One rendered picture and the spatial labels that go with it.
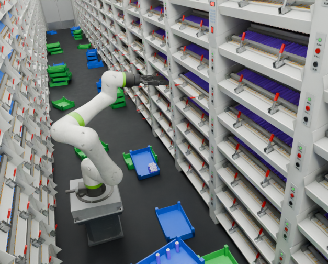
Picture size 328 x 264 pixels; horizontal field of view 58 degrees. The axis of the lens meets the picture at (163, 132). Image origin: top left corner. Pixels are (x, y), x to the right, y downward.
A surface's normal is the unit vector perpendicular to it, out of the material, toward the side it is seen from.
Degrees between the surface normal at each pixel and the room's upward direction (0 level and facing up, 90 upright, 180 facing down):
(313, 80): 90
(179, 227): 0
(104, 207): 90
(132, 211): 0
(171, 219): 0
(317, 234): 18
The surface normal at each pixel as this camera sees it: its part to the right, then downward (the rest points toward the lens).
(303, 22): -0.87, 0.48
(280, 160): -0.36, -0.76
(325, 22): -0.94, 0.23
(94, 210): 0.28, 0.45
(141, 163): 0.04, -0.67
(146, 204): -0.07, -0.87
